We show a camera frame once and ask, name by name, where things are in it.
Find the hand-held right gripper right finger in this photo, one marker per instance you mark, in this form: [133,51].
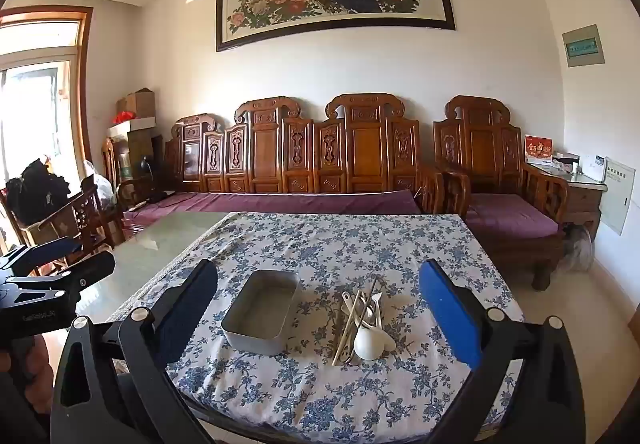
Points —
[447,309]

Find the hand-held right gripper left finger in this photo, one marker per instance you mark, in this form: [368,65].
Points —
[192,304]

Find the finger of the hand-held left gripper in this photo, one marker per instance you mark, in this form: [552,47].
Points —
[50,251]
[90,271]

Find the grey metal box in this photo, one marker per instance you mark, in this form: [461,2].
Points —
[260,319]

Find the beige chopstick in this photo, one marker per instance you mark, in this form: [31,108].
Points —
[373,288]
[356,311]

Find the white soup spoon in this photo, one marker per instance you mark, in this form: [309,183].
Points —
[367,346]

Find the person's left hand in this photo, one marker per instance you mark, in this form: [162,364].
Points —
[42,366]

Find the carved wooden chair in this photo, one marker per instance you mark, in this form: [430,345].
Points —
[80,219]
[111,164]

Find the white plastic bag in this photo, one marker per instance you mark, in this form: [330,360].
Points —
[102,189]

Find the black desk lamp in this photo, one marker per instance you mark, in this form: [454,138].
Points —
[147,167]

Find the long purple sofa cushion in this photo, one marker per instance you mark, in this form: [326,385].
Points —
[280,203]

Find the blue floral tablecloth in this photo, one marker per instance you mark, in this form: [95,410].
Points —
[320,244]

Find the plastic-wrapped floor fan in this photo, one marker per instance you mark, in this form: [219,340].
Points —
[577,249]

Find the white flat box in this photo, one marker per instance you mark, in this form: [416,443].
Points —
[135,127]

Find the red flowers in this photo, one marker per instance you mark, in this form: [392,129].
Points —
[124,118]

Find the carved wooden armchair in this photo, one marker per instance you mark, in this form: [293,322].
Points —
[482,149]

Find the wooden side table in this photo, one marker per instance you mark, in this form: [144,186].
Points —
[575,201]

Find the brown cardboard box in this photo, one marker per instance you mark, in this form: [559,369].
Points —
[139,103]

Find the red card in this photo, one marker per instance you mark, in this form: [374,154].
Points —
[538,149]

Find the carved wooden sofa bench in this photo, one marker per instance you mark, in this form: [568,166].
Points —
[300,154]

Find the tissue box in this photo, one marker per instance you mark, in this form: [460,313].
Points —
[565,160]

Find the white desktop device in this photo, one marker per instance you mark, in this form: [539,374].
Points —
[595,169]

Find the white electrical panel door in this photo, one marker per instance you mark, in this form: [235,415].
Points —
[619,196]

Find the wooden door frame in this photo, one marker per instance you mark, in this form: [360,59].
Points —
[86,74]

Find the grey wall box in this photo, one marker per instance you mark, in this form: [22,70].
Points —
[582,46]

